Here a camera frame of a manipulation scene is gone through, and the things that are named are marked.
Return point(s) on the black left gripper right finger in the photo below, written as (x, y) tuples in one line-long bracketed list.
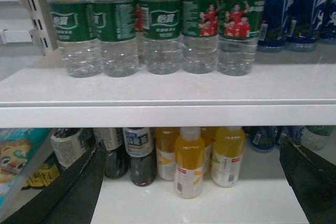
[(312, 179)]

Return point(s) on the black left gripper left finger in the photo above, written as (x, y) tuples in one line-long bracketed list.
[(72, 197)]

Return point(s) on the clear water bottle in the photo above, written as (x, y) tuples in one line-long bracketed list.
[(238, 32)]

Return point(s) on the white lower shelf board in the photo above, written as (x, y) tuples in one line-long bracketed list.
[(261, 195)]

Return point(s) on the water bottle logo label left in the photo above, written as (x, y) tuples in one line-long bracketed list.
[(73, 22)]

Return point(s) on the white slotted shelf upright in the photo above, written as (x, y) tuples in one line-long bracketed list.
[(43, 33)]

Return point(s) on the water bottle centre logo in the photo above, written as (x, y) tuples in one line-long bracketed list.
[(161, 23)]

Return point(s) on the dark tea bottle left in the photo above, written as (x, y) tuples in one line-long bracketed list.
[(69, 144)]

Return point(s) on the dark tea bottle middle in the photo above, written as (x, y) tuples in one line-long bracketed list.
[(116, 162)]

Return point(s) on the teal noodle bag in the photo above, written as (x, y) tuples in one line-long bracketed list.
[(18, 146)]

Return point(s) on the dark oolong tea bottle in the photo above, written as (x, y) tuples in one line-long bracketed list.
[(140, 147)]

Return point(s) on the yellow juice bottle right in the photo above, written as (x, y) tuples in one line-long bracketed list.
[(227, 155)]

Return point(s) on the yellow juice bottle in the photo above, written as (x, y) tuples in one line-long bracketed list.
[(165, 153), (227, 155), (189, 162)]

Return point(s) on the yellow juice bottle rear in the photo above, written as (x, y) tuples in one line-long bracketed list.
[(165, 153)]

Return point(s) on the yellow juice bottle front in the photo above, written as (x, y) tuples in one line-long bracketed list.
[(189, 162)]

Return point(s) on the blue sports drink bottle right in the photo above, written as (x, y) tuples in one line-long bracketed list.
[(306, 21)]

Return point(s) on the blue sports drink bottle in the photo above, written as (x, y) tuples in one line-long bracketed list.
[(306, 21), (274, 25)]

